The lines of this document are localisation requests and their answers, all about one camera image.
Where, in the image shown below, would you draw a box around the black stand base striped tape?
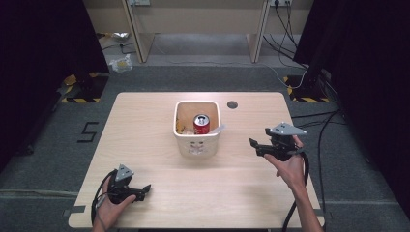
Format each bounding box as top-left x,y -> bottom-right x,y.
283,74 -> 332,103
61,72 -> 110,104

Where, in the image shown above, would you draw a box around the black curtain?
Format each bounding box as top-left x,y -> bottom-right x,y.
292,0 -> 410,220
0,0 -> 110,173

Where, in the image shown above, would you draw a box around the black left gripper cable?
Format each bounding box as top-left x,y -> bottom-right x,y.
90,168 -> 117,226

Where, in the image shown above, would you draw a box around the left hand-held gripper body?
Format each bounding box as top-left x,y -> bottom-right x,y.
107,163 -> 146,205

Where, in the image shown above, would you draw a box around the crumpled silver foil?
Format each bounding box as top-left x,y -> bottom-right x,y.
110,31 -> 131,44

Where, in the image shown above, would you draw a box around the black cables bundle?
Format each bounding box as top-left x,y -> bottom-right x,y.
262,3 -> 310,71

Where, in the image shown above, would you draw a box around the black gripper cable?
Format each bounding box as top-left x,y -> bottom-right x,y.
282,151 -> 311,232
90,168 -> 117,226

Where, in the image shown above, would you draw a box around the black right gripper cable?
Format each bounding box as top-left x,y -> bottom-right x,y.
282,151 -> 311,232

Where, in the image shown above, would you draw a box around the thin black cable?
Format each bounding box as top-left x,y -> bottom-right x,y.
102,42 -> 137,55

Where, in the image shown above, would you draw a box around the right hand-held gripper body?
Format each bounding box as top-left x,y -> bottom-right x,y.
257,121 -> 308,162

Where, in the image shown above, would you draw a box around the black floor cables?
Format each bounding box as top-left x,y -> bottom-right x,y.
291,108 -> 348,214

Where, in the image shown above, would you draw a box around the white straw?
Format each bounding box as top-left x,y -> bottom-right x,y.
207,124 -> 226,135

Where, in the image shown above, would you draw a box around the person's left hand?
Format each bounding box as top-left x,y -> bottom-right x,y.
94,178 -> 136,230

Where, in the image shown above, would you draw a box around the red drink can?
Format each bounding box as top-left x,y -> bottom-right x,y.
192,113 -> 211,135

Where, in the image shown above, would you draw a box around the crumpled clear plastic bag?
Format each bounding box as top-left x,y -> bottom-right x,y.
108,53 -> 133,73

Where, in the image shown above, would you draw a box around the grey tape strip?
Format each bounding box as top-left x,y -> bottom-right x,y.
62,205 -> 87,218

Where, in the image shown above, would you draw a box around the person's right hand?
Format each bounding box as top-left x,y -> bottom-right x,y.
264,134 -> 307,191

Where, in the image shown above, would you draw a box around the paper scraps in bin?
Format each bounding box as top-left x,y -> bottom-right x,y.
175,118 -> 196,135

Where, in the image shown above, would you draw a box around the cream square bin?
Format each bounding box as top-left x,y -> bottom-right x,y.
173,100 -> 222,159

